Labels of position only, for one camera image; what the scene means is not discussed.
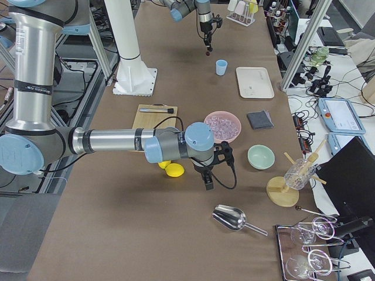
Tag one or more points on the bar spoon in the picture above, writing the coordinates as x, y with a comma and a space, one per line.
299, 208

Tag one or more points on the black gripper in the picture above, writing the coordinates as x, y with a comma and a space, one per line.
205, 26
201, 170

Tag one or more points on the grey folded cloth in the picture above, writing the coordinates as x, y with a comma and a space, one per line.
260, 120

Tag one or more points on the pink plastic cup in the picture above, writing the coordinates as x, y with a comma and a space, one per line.
240, 7

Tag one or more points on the whole lemon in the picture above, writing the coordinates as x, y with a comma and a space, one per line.
174, 170
164, 164

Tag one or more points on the pink bowl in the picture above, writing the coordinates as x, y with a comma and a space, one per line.
231, 131

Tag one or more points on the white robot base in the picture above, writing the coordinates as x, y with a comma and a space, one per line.
133, 76

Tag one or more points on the white wire cup rack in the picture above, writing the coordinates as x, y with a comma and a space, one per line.
246, 19

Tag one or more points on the steel ice scoop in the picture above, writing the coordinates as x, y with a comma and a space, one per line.
234, 219

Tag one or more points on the metal wine glass rack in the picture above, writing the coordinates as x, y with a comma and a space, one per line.
287, 249

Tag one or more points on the teach pendant upper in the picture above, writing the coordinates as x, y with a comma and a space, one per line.
340, 116

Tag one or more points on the green bowl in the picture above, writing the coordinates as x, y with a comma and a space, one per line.
260, 157

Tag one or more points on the white plastic cup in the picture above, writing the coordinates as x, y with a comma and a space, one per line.
232, 5

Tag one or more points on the steel muddler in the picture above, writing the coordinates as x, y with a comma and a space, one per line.
157, 110

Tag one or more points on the clear ice cubes pile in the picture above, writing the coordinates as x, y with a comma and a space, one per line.
222, 124

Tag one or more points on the yellow plastic cup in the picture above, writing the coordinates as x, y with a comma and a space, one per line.
253, 6

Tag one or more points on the wine glass upper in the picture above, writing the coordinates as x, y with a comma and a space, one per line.
306, 233

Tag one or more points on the black monitor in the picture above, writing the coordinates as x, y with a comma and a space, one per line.
349, 177

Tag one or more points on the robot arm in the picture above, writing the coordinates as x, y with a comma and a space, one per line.
180, 9
31, 141

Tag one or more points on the wooden cutting board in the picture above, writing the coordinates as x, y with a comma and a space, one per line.
149, 120

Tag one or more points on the light blue cup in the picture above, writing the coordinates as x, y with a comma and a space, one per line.
221, 66

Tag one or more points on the clear textured glass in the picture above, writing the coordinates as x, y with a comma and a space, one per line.
299, 174

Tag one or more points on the cream rabbit tray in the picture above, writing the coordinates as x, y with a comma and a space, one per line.
254, 83

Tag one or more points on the teach pendant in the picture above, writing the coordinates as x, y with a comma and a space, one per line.
340, 116
337, 140

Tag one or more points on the teach pendant lower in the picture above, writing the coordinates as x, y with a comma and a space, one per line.
337, 140

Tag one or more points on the wine glass lower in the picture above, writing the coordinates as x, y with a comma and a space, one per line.
311, 267

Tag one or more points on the wooden cup tree stand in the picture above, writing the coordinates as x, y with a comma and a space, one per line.
277, 190

